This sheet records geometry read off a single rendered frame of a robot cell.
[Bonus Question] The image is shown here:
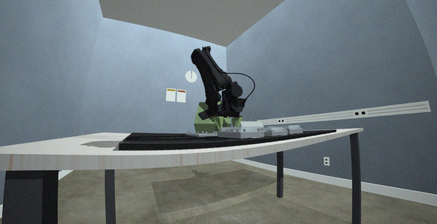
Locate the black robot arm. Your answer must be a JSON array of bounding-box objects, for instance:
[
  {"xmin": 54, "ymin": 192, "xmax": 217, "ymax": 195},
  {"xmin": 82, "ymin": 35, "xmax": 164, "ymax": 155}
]
[{"xmin": 191, "ymin": 46, "xmax": 245, "ymax": 120}]

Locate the white control panel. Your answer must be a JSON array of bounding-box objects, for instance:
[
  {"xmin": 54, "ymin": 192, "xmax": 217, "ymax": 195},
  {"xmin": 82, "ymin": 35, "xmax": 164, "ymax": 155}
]
[{"xmin": 239, "ymin": 121, "xmax": 264, "ymax": 128}]

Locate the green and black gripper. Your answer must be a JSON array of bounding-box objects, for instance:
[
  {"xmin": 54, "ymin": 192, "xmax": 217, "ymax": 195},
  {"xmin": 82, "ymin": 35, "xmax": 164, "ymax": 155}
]
[{"xmin": 213, "ymin": 111, "xmax": 242, "ymax": 131}]

